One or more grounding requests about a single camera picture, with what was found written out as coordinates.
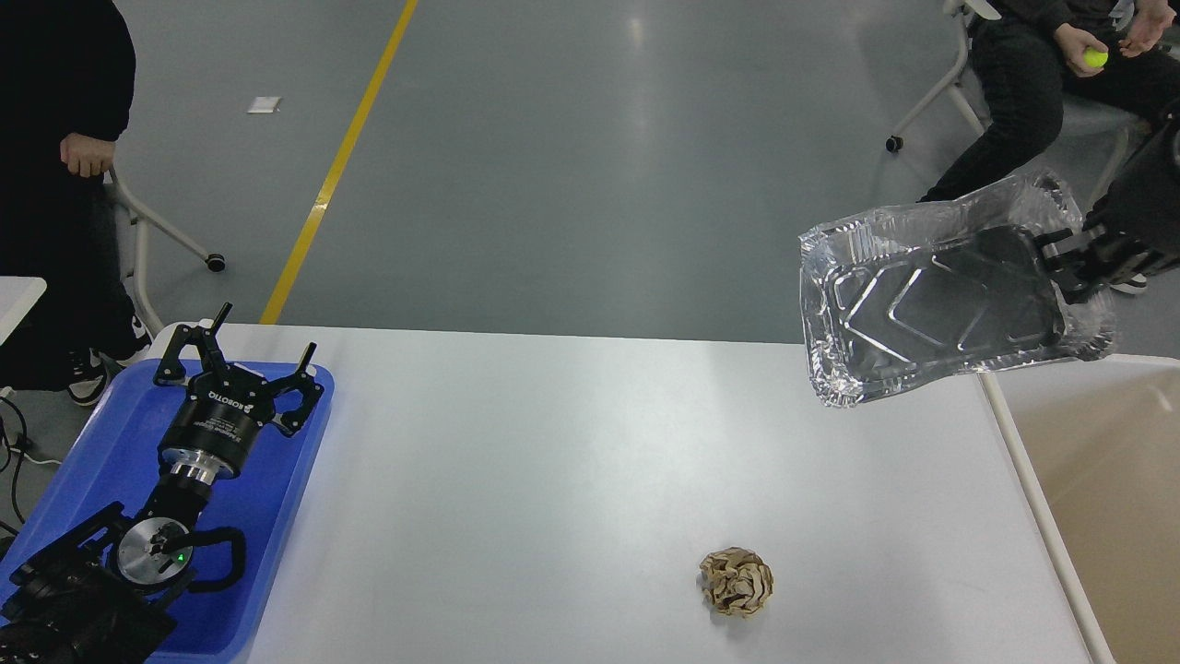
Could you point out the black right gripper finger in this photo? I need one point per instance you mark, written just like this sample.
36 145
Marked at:
1075 249
1083 277

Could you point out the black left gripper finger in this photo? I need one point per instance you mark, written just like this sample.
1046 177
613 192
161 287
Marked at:
204 339
301 382

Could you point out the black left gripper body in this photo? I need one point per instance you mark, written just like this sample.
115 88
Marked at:
214 431

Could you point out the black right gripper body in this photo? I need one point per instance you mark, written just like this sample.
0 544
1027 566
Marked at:
1141 209

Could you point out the aluminium foil tray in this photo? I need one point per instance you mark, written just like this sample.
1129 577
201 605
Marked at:
901 296

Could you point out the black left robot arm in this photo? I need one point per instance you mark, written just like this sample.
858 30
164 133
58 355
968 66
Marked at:
160 537

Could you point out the blue plastic tray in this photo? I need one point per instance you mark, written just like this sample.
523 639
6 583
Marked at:
115 459

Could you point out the white chair right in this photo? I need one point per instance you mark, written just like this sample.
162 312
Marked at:
1081 118

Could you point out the yellow green ball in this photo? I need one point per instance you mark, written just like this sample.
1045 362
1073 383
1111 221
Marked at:
1094 58

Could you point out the beige plastic bin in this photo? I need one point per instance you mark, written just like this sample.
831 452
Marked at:
1096 449

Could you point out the white side table corner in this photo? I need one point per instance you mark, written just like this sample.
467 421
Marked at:
18 297

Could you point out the seated person in black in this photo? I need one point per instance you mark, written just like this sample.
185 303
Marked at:
1029 58

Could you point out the small white floor plate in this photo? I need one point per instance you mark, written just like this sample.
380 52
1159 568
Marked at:
264 105

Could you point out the person in black left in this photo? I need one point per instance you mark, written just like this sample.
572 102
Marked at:
69 72

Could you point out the crumpled brown paper ball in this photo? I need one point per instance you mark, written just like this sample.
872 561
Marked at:
735 581

